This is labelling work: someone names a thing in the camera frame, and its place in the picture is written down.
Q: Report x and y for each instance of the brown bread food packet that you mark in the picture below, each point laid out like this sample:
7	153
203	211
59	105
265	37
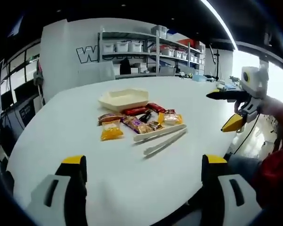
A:
109	118

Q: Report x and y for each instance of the person's jeans leg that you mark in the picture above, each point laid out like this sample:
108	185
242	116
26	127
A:
243	167

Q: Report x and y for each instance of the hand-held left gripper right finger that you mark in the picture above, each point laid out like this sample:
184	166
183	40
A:
226	190

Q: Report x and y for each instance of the ceiling light strip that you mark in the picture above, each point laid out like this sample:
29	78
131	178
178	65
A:
222	22

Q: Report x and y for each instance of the yellow clear food packet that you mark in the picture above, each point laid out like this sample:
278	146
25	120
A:
171	118

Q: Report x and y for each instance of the black food packet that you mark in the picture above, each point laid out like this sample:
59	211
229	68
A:
146	117

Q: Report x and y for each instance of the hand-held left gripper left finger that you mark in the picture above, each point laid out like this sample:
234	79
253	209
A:
61	188

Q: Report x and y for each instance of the black bag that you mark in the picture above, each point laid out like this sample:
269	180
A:
126	66

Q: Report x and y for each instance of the dark brown food packet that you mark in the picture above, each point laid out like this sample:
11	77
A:
156	124

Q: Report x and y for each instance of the small dark red food packet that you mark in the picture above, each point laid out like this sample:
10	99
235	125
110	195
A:
170	111

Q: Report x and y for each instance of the white storage bin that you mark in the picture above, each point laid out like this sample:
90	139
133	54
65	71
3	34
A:
122	47
135	46
108	47

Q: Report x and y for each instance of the clear bins on rack top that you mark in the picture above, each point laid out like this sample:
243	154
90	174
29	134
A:
159	31

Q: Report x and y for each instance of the black monitor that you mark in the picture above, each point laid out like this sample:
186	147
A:
7	100

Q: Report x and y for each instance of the light blue box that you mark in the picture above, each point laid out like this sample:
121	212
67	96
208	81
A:
198	78

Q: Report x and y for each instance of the purple food packet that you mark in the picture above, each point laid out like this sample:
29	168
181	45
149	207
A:
131	121

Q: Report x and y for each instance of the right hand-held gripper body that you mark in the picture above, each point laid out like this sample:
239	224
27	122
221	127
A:
254	80

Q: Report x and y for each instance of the short red food packet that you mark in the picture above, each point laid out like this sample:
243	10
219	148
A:
156	107

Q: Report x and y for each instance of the grey metal shelf rack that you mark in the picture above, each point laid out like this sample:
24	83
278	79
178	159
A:
156	56

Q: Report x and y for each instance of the beige biscuit food packet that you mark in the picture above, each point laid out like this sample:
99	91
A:
144	129

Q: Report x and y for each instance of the row of white storage bins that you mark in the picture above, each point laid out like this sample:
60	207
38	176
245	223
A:
181	54

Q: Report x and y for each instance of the person's red top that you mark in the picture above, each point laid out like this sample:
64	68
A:
277	174

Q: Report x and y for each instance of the orange food packet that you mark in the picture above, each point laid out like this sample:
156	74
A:
112	131

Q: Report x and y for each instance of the long red food bar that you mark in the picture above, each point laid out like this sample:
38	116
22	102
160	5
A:
135	110

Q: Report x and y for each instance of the cream plastic tray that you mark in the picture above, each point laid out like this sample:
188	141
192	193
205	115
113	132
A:
123	99

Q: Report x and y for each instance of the white plastic food tongs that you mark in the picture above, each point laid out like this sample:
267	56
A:
160	137

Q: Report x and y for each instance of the black tripod stand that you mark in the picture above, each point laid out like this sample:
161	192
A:
217	64

